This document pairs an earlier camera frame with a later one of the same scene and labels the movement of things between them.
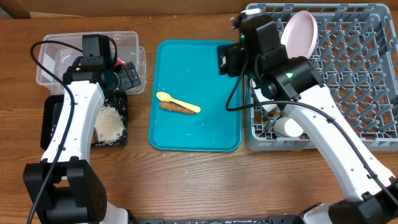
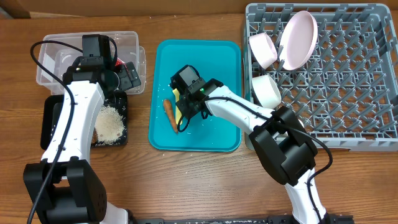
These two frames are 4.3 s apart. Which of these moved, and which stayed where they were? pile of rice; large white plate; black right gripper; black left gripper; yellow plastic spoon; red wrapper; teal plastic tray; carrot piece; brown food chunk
Moved: black right gripper; carrot piece; yellow plastic spoon
Stayed: large white plate; brown food chunk; red wrapper; pile of rice; teal plastic tray; black left gripper
